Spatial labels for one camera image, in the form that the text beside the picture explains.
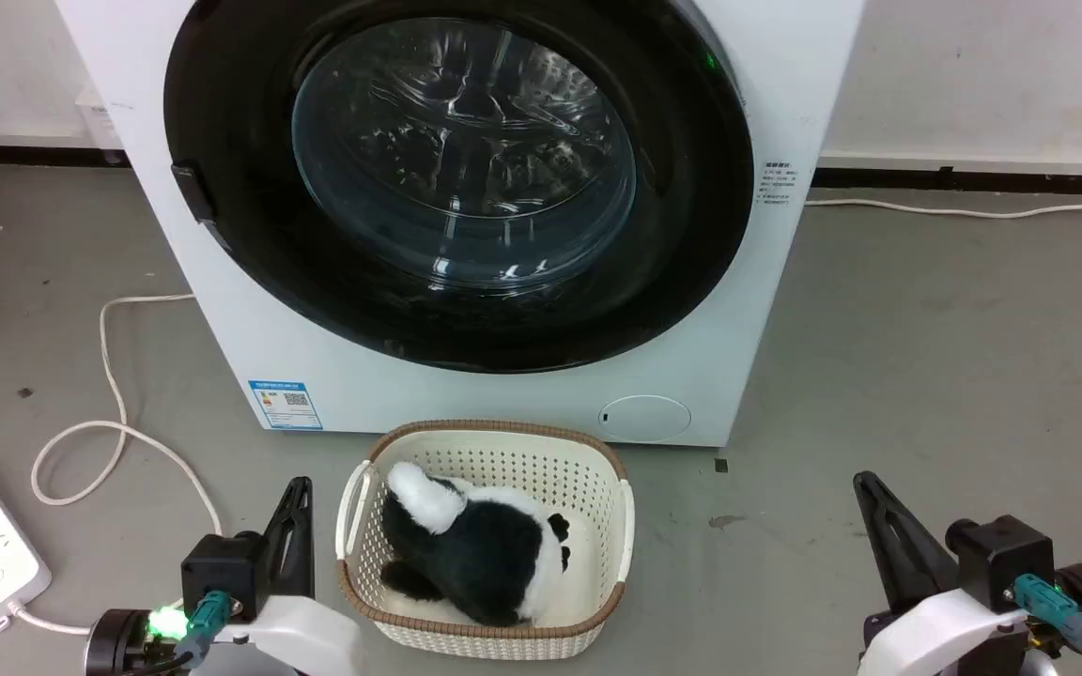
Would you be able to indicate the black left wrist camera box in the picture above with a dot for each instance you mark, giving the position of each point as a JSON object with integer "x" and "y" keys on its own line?
{"x": 220, "y": 569}

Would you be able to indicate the blue energy label sticker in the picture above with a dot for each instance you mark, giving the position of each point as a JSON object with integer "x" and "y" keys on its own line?
{"x": 285, "y": 405}

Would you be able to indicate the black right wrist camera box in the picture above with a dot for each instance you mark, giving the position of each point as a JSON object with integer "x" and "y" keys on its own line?
{"x": 1001, "y": 554}

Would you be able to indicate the round black glass washer door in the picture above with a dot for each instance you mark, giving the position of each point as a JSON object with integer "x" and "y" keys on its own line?
{"x": 691, "y": 235}

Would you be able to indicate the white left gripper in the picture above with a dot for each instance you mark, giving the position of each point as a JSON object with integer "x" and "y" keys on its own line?
{"x": 301, "y": 631}

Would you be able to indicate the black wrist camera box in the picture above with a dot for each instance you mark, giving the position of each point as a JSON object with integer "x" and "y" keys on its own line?
{"x": 220, "y": 569}
{"x": 1001, "y": 554}

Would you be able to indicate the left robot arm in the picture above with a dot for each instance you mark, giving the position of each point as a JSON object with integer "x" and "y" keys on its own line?
{"x": 116, "y": 643}

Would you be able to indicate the white front-load washing machine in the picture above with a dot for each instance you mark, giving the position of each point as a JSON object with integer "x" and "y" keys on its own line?
{"x": 466, "y": 399}

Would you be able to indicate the black and white plush toy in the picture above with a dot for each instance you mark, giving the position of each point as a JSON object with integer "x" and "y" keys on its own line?
{"x": 480, "y": 549}

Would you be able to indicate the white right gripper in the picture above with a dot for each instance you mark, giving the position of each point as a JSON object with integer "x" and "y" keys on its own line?
{"x": 935, "y": 631}

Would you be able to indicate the small printed text sticker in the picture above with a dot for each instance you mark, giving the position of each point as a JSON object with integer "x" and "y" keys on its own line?
{"x": 779, "y": 183}

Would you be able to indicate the cream plastic laundry basket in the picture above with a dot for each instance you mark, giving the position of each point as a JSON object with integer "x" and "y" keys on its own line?
{"x": 489, "y": 460}

